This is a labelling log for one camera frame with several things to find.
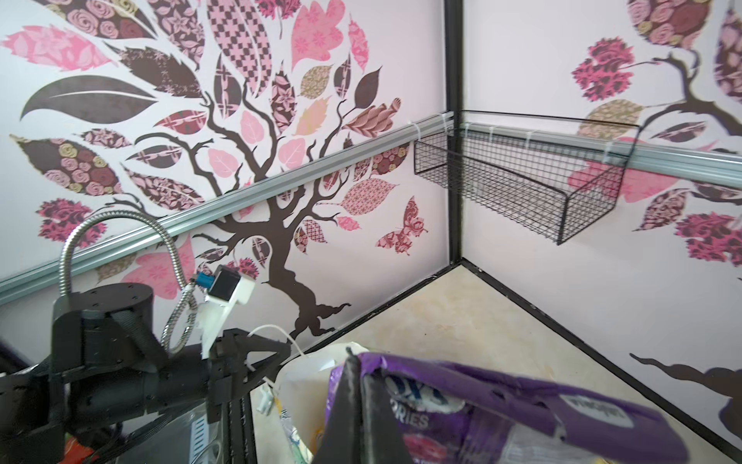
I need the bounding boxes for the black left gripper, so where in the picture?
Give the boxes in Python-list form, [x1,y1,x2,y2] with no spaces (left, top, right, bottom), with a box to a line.
[206,329,291,418]

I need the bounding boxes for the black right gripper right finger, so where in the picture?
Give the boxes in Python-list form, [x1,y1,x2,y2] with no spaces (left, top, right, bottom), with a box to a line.
[361,374,414,464]

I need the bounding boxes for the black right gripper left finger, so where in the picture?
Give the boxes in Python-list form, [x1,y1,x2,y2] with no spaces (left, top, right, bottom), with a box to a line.
[313,348,362,464]

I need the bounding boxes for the purple candy bag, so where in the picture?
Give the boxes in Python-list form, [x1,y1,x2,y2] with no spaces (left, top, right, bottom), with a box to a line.
[326,352,690,463]

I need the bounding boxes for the floral paper bag white inside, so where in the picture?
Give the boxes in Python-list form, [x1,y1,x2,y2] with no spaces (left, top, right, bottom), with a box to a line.
[269,336,367,463]

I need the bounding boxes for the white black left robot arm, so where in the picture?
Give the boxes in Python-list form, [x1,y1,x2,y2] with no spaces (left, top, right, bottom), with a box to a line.
[1,283,291,463]

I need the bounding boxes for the left metal flexible conduit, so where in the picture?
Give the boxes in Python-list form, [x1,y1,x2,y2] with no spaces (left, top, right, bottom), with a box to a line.
[58,210,198,355]

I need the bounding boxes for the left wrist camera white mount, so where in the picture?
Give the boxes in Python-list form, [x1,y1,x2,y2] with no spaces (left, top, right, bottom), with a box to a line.
[195,266,256,360]

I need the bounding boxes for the aluminium rail left wall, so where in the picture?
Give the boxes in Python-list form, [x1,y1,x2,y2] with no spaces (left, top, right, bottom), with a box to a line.
[1,111,454,305]

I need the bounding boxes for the aluminium rail wall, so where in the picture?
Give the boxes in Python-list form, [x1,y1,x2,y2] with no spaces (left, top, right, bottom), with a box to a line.
[459,122,741,189]
[1,111,454,305]

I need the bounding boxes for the black wire basket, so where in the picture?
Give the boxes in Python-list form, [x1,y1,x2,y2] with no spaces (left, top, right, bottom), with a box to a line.
[414,114,642,253]

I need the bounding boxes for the aluminium rail back wall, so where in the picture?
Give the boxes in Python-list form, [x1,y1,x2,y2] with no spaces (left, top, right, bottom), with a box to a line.
[459,122,741,189]

